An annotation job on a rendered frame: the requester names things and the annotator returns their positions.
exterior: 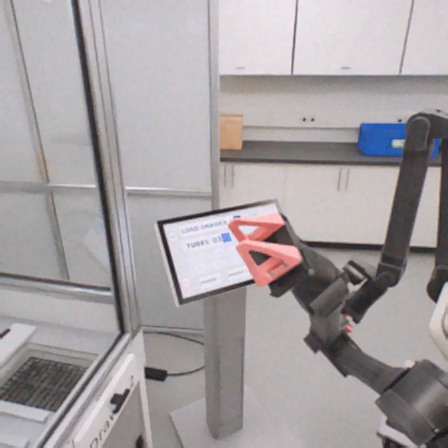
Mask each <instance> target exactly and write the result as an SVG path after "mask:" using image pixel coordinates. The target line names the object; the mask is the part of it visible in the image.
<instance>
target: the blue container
mask: <svg viewBox="0 0 448 448"><path fill-rule="evenodd" d="M360 123H361V124H360V131H359V138H358V143H357V145H358V146H359V148H360V149H361V150H362V151H363V152H364V154H366V155H367V156H398V157H402V155H403V152H402V151H403V145H404V141H405V140H406V135H407V132H406V128H405V126H406V123H378V122H360ZM434 140H435V141H436V142H435V147H434V150H433V153H432V156H431V158H435V157H438V153H439V146H440V142H441V139H434Z"/></svg>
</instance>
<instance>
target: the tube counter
mask: <svg viewBox="0 0 448 448"><path fill-rule="evenodd" d="M241 230H242V231H243V232H244V233H251V231H253V230H254V228H253V227H248V228H243V229H241ZM211 237H212V240H213V243H214V246H217V245H221V244H225V243H230V242H234V241H238V240H237V239H236V237H235V236H234V235H233V233H232V232H231V230H229V231H225V232H220V233H216V234H212V235H211Z"/></svg>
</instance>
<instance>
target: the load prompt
mask: <svg viewBox="0 0 448 448"><path fill-rule="evenodd" d="M235 218H251V216H250V213H249V211H247V212H242V213H237V214H232V215H227V216H222V217H217V218H213V219H208V220H203V221H198V222H193V223H188V224H183V225H178V226H177V229H178V232H179V236H180V239H181V238H186V237H190V236H195V235H199V234H204V233H209V232H213V231H217V230H222V229H229V228H228V226H227V224H228V223H230V222H231V221H232V220H233V219H235Z"/></svg>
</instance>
